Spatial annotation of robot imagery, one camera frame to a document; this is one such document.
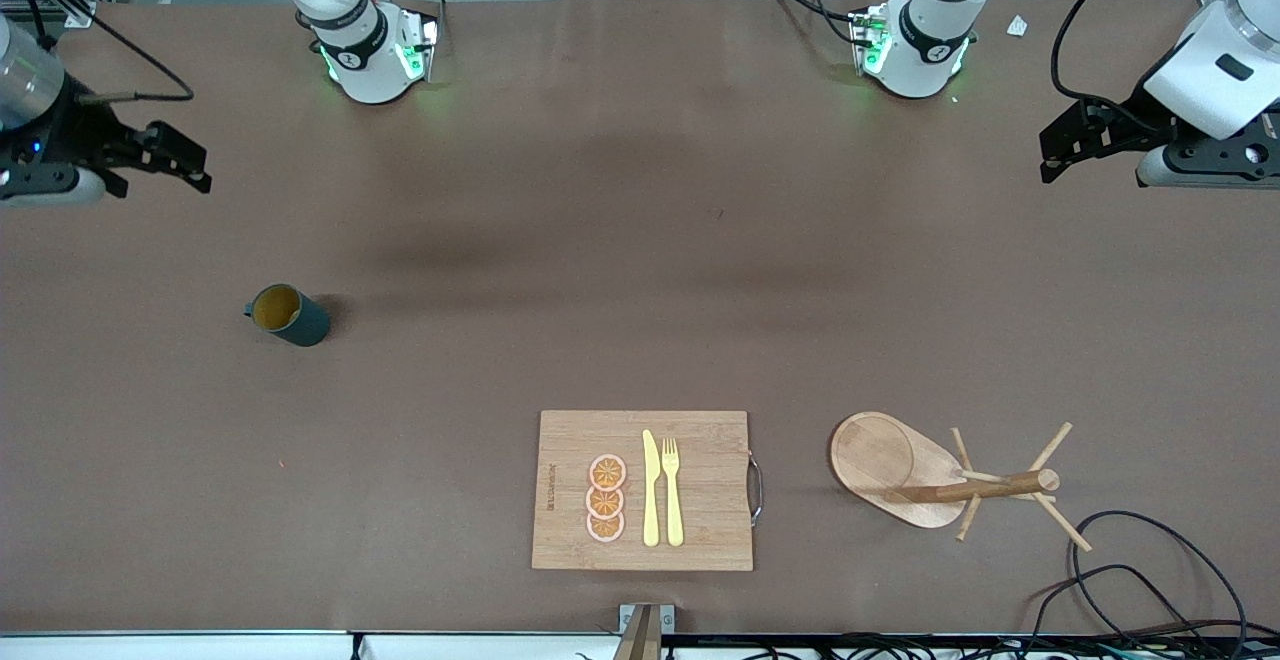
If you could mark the yellow plastic knife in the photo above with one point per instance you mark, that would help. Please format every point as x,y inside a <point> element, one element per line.
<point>651,500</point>

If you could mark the bamboo cutting board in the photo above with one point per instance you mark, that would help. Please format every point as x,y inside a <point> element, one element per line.
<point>700,500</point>

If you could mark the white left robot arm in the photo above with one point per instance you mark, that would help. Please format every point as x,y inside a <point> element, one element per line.
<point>1215,70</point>

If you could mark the aluminium profile post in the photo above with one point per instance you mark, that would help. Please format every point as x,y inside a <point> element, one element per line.
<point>645,630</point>

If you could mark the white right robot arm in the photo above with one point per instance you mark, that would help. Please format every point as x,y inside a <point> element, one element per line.
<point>370,70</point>

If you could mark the yellow plastic fork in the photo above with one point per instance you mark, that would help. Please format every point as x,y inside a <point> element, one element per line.
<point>673,505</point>

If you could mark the orange slice toy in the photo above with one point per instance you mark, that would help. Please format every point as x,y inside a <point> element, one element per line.
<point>604,503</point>
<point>607,471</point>
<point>605,530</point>

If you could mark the white paper scrap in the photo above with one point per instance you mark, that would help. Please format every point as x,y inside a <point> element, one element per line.
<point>1017,26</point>

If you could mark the wooden mug tree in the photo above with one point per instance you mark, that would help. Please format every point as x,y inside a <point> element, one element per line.
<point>880,460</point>

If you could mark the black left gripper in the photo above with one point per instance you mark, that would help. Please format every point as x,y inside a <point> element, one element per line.
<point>1128,124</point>

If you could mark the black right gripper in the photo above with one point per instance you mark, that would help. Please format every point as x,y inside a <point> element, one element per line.
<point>72,135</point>

